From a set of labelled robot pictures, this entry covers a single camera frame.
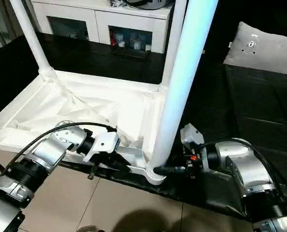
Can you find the white plastic table top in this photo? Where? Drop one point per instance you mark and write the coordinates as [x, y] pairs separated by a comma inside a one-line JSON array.
[[73, 108]]

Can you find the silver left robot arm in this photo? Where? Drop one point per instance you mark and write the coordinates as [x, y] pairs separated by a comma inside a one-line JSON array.
[[49, 149]]

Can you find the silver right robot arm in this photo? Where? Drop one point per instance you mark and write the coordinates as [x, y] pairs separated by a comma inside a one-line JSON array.
[[242, 164]]

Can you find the black robot body part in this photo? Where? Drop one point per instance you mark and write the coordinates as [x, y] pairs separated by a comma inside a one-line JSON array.
[[89, 229]]

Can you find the black work mat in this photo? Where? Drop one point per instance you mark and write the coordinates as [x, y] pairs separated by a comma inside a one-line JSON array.
[[254, 96]]

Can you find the grey printed pillow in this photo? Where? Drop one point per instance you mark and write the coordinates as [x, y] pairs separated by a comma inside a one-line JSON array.
[[262, 48]]

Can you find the white cabinet with glass doors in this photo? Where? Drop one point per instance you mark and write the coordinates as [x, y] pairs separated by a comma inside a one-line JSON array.
[[97, 19]]

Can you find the black plastic packet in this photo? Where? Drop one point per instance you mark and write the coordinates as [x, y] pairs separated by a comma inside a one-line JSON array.
[[117, 3]]

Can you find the black sofa with gold label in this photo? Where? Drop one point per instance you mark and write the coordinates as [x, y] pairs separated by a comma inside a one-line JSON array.
[[242, 12]]

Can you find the grey window curtain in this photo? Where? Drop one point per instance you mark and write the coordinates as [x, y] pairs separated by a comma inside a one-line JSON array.
[[1, 24]]

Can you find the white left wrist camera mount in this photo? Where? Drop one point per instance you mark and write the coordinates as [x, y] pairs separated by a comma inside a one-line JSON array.
[[102, 145]]

